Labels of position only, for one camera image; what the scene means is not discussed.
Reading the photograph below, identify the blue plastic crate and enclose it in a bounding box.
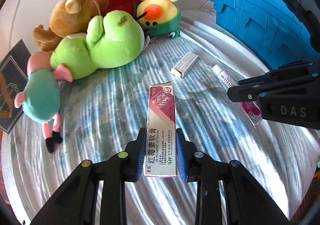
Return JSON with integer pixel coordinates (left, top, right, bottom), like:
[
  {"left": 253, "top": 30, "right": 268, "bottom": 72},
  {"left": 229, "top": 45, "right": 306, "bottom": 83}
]
[{"left": 210, "top": 0, "right": 318, "bottom": 69}]

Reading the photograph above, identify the small white medicine box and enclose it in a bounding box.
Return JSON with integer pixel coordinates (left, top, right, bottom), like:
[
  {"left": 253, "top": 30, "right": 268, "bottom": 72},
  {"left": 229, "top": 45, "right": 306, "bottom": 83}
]
[{"left": 170, "top": 52, "right": 199, "bottom": 79}]

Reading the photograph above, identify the pink pig plush toy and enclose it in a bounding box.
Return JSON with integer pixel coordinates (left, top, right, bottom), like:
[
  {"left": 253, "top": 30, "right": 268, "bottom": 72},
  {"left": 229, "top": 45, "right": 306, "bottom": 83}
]
[{"left": 14, "top": 51, "right": 73, "bottom": 153}]

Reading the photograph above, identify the light blue patterned bedsheet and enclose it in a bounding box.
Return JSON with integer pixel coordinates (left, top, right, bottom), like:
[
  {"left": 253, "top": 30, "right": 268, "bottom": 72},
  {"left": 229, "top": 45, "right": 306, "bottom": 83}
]
[{"left": 2, "top": 10, "right": 319, "bottom": 224}]

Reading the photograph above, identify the yellow duck plush toy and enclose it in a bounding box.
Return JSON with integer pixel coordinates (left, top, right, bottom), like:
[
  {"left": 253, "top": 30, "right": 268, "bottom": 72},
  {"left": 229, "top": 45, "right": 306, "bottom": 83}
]
[{"left": 136, "top": 0, "right": 181, "bottom": 39}]

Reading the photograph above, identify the pink white ointment box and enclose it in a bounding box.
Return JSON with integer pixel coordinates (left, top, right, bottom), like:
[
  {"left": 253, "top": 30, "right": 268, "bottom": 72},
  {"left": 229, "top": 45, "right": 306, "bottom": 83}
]
[{"left": 144, "top": 82, "right": 177, "bottom": 177}]

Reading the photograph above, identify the black gift bag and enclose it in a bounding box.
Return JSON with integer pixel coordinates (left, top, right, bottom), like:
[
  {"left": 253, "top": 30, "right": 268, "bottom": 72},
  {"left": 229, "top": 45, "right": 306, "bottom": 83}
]
[{"left": 1, "top": 40, "right": 31, "bottom": 133}]

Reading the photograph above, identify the green frog plush toy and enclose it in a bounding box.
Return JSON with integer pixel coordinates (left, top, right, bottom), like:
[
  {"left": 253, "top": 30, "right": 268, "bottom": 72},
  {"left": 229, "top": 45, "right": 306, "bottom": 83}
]
[{"left": 50, "top": 10, "right": 145, "bottom": 79}]

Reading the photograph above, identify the white pink ointment tube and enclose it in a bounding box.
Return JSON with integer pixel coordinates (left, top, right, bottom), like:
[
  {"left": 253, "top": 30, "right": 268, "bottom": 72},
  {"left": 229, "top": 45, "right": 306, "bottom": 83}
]
[{"left": 212, "top": 64, "right": 262, "bottom": 127}]

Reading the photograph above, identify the brown bear plush toy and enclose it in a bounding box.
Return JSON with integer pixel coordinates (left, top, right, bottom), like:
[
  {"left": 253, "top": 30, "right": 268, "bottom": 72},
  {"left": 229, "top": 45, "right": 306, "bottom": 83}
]
[{"left": 32, "top": 0, "right": 110, "bottom": 51}]

